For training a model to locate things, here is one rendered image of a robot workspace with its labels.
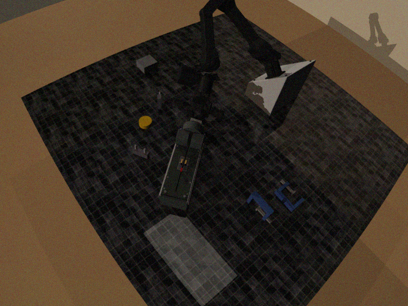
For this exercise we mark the yellow short cylinder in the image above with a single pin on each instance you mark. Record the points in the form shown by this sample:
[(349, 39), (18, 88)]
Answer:
[(145, 122)]

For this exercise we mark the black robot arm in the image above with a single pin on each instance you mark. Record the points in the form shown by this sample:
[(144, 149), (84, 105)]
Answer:
[(259, 49)]

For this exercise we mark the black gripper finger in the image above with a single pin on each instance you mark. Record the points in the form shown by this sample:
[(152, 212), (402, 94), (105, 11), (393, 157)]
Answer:
[(190, 114), (201, 117)]

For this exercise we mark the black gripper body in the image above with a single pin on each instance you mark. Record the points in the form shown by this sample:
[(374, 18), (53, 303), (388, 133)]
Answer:
[(203, 93)]

